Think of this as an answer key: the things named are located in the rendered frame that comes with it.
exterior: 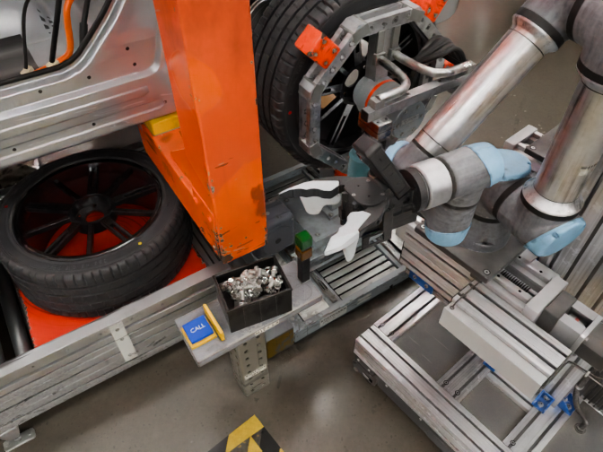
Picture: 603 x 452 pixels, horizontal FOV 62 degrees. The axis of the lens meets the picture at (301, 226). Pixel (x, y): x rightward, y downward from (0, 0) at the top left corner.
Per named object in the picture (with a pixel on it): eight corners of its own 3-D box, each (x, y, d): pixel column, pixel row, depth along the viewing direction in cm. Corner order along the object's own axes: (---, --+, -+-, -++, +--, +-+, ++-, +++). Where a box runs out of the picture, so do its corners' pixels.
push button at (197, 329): (204, 317, 151) (203, 314, 150) (214, 334, 147) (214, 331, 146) (182, 329, 149) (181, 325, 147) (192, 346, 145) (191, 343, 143)
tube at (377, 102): (380, 62, 152) (385, 28, 145) (424, 91, 141) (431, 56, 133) (333, 79, 146) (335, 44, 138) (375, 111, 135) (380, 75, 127)
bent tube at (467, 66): (429, 45, 160) (436, 12, 152) (475, 72, 149) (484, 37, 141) (386, 60, 153) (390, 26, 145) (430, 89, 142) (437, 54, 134)
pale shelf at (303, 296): (293, 265, 170) (293, 259, 168) (322, 300, 160) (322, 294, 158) (175, 325, 154) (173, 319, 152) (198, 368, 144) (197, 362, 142)
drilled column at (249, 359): (257, 362, 191) (248, 298, 161) (270, 383, 186) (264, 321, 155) (233, 375, 188) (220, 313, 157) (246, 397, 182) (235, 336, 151)
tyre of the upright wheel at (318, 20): (422, 22, 197) (326, -92, 146) (466, 47, 183) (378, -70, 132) (321, 158, 214) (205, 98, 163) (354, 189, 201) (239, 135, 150)
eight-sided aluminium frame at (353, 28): (415, 130, 195) (445, -14, 156) (427, 139, 192) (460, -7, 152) (298, 181, 175) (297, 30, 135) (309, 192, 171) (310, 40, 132)
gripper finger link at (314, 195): (282, 219, 80) (339, 223, 79) (278, 189, 77) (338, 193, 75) (285, 207, 83) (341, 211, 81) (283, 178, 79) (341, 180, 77)
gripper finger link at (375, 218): (369, 241, 69) (391, 205, 74) (369, 233, 68) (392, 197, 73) (337, 232, 70) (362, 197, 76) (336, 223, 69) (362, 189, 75)
